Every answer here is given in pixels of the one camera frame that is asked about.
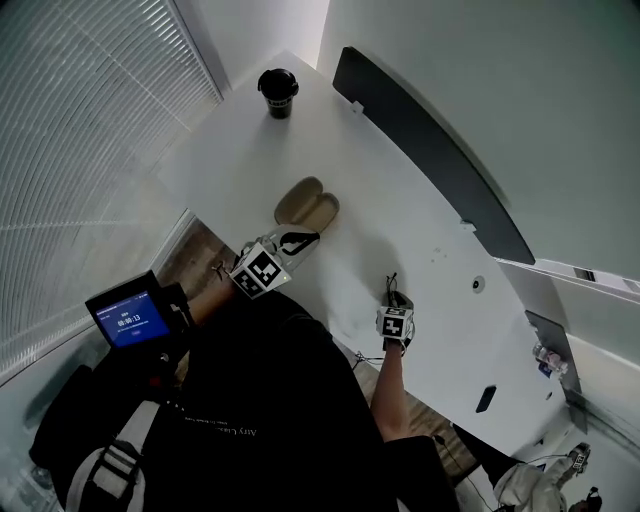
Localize clear plastic bottle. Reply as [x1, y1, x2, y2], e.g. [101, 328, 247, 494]
[532, 342, 569, 375]

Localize grey backpack strap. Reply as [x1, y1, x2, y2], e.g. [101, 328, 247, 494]
[64, 399, 162, 512]

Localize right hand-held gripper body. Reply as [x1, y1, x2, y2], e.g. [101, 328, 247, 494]
[375, 305, 416, 354]

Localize long dark desk divider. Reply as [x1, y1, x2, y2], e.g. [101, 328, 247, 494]
[332, 46, 536, 266]

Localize person's right forearm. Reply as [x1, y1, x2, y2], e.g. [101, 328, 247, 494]
[369, 344, 408, 442]

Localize white window blinds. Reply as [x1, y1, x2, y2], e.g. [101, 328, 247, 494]
[0, 0, 225, 387]

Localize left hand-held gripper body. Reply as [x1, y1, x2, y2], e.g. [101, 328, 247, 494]
[230, 234, 294, 300]

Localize black display device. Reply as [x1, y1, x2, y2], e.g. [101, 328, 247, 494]
[84, 269, 174, 351]

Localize black phone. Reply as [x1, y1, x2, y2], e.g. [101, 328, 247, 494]
[475, 384, 498, 414]

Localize short dark desk divider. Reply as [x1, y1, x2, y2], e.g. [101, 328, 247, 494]
[524, 309, 589, 434]

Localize black tumbler cup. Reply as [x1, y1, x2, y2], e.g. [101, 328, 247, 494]
[257, 68, 300, 121]

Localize person's left forearm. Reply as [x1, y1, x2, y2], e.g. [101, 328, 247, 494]
[187, 280, 247, 327]

